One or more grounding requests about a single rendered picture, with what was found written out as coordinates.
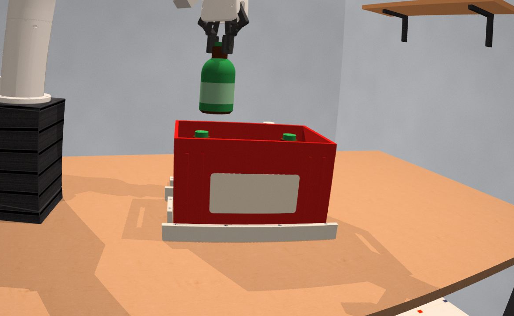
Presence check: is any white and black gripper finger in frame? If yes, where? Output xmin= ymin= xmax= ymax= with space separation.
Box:
xmin=198 ymin=17 xmax=220 ymax=53
xmin=221 ymin=3 xmax=249 ymax=54

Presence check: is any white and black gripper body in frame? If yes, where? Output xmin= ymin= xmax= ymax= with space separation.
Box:
xmin=201 ymin=0 xmax=248 ymax=24

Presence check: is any green bottle with pale label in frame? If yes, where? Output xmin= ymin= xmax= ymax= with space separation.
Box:
xmin=199 ymin=42 xmax=235 ymax=115

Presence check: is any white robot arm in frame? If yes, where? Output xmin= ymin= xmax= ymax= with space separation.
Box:
xmin=0 ymin=0 xmax=56 ymax=104

